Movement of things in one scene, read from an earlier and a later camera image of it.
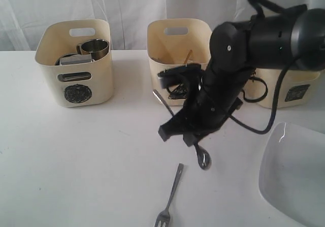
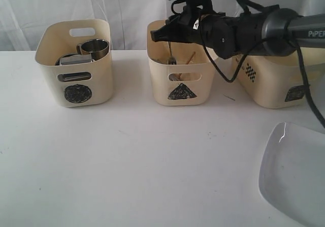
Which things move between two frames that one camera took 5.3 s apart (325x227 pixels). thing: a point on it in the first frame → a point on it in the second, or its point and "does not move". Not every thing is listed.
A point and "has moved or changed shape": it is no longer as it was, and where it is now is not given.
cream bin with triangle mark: (174, 43) does not move
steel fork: (163, 218) → (171, 60)
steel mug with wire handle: (71, 59) does not move
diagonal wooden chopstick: (188, 56) has moved or changed shape
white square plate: (292, 173) does not move
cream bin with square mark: (298, 87) does not move
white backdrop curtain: (26, 9) does not move
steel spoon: (203, 157) has moved or changed shape
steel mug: (97, 47) does not move
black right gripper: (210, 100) → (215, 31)
